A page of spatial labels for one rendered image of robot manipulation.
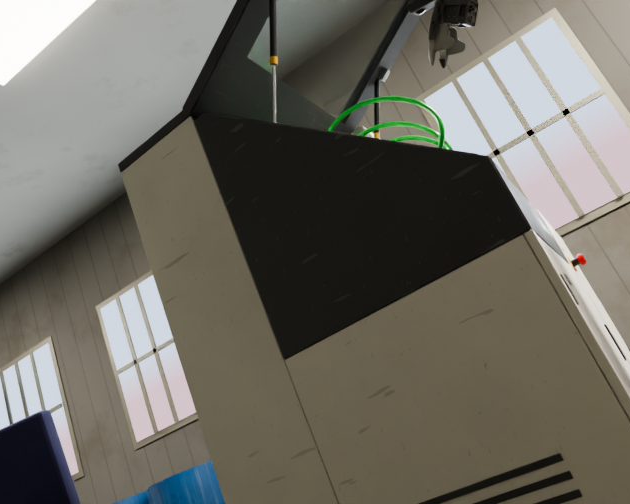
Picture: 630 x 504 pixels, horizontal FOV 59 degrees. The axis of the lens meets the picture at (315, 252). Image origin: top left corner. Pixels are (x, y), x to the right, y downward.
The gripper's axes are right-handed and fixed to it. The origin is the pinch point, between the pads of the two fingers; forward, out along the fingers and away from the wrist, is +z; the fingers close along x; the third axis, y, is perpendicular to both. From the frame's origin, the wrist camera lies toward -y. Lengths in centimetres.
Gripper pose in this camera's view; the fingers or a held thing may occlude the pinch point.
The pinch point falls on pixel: (435, 61)
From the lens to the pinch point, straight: 146.0
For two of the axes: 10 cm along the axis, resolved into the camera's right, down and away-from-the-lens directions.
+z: -0.9, 9.6, 2.8
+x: 5.5, -1.9, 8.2
